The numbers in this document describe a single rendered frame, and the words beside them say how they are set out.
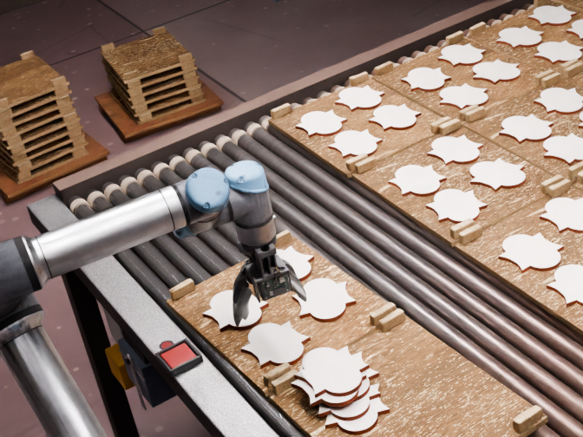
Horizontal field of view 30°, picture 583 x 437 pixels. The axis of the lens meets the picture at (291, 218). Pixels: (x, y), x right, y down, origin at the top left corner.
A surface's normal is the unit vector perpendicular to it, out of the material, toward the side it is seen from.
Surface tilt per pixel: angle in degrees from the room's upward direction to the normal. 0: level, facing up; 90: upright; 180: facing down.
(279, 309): 0
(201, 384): 0
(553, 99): 0
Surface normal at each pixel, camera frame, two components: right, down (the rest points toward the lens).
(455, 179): -0.15, -0.83
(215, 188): 0.18, -0.22
